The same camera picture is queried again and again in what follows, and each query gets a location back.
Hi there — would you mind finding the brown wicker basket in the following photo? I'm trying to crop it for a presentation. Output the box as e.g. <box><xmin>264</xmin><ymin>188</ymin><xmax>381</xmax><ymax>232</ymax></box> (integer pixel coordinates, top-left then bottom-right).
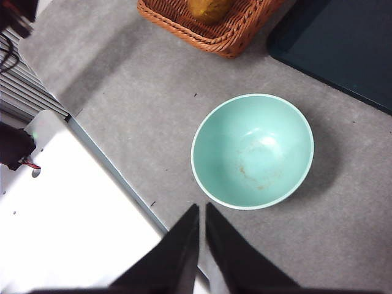
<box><xmin>136</xmin><ymin>0</ymin><xmax>289</xmax><ymax>59</ymax></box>

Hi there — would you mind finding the black rectangular tray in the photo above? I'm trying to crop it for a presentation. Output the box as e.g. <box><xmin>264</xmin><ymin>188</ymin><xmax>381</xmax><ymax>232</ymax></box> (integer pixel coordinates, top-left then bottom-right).
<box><xmin>266</xmin><ymin>0</ymin><xmax>392</xmax><ymax>117</ymax></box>

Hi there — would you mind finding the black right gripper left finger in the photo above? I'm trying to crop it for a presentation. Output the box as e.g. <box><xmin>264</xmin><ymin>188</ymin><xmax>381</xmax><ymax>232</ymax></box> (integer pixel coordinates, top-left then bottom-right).
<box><xmin>108</xmin><ymin>203</ymin><xmax>200</xmax><ymax>294</ymax></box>

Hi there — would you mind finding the thin red wire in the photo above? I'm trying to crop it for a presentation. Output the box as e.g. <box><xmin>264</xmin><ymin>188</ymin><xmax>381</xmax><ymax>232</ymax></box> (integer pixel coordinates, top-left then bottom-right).
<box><xmin>17</xmin><ymin>157</ymin><xmax>42</xmax><ymax>170</ymax></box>

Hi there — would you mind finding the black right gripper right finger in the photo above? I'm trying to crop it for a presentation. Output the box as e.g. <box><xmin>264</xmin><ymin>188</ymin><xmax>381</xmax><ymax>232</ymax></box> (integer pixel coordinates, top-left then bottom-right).
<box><xmin>205</xmin><ymin>202</ymin><xmax>303</xmax><ymax>294</ymax></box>

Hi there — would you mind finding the brown kiwifruit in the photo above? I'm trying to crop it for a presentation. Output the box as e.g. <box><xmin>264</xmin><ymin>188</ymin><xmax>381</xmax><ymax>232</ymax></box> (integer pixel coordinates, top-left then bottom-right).
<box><xmin>187</xmin><ymin>0</ymin><xmax>235</xmax><ymax>26</ymax></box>

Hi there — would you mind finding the thin black cable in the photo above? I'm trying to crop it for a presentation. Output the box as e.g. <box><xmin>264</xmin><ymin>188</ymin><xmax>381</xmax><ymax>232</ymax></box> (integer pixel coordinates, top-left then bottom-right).
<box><xmin>0</xmin><ymin>38</ymin><xmax>21</xmax><ymax>74</ymax></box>

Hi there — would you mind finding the teal ribbed bowl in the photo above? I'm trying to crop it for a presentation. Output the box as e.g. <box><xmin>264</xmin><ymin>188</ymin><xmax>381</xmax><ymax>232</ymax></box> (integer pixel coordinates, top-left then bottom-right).
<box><xmin>190</xmin><ymin>93</ymin><xmax>315</xmax><ymax>211</ymax></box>

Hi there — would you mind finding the grey metal table edge strip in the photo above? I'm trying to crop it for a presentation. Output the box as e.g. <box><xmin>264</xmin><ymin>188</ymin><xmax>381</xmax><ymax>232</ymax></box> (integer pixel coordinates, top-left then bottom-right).
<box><xmin>65</xmin><ymin>117</ymin><xmax>212</xmax><ymax>284</ymax></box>

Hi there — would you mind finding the ribbed aluminium frame rail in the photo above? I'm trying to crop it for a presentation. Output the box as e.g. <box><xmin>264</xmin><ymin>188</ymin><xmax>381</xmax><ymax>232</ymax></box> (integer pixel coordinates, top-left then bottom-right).
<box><xmin>0</xmin><ymin>30</ymin><xmax>74</xmax><ymax>124</ymax></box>

